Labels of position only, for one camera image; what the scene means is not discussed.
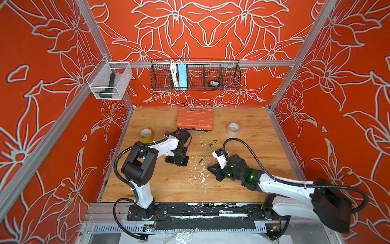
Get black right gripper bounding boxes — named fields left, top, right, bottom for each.
left=207, top=161, right=245, bottom=181

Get black smartphone blue edge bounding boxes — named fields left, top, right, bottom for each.
left=165, top=155, right=189, bottom=167

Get green wired earphones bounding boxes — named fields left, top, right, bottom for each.
left=194, top=139, right=228, bottom=189

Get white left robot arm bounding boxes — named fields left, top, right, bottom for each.
left=116, top=129, right=192, bottom=219

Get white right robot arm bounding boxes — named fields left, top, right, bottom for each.
left=208, top=149, right=352, bottom=233

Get yellow tape roll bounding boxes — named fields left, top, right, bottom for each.
left=139, top=128, right=154, bottom=143

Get orange plastic tool case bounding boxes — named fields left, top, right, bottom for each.
left=176, top=107, right=214, bottom=131

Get clear tape roll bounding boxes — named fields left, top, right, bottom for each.
left=226, top=122, right=241, bottom=136

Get light blue power bank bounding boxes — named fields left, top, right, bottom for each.
left=177, top=63, right=188, bottom=90

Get small black box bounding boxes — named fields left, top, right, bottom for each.
left=208, top=80, right=220, bottom=90

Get dark green flashlight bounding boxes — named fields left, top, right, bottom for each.
left=99, top=73, right=116, bottom=98

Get clear acrylic box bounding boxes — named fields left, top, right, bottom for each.
left=86, top=57, right=133, bottom=101

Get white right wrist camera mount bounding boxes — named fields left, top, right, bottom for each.
left=212, top=148, right=228, bottom=169

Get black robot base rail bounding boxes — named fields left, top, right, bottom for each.
left=127, top=202, right=288, bottom=232

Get white coiled cable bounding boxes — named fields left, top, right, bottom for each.
left=169, top=60, right=181, bottom=89

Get aluminium frame rail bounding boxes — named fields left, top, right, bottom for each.
left=109, top=60, right=295, bottom=69

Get black wire basket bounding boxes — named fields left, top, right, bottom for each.
left=150, top=59, right=242, bottom=92

